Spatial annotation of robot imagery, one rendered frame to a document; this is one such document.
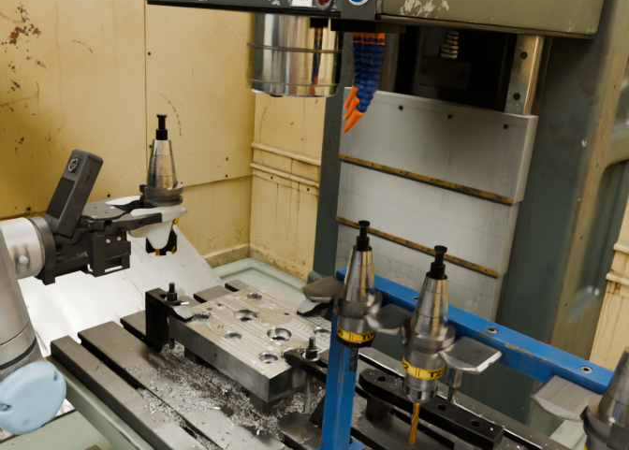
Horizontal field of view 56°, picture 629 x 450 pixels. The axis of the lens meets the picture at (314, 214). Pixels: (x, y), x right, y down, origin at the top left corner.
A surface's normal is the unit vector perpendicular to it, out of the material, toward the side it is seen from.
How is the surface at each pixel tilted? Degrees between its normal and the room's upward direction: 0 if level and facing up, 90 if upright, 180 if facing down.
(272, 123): 90
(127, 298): 24
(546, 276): 90
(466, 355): 0
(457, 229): 89
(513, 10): 90
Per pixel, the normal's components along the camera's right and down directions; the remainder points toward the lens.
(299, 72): 0.12, 0.32
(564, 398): 0.07, -0.95
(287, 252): -0.68, 0.18
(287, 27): -0.14, 0.29
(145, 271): 0.36, -0.76
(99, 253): 0.73, 0.25
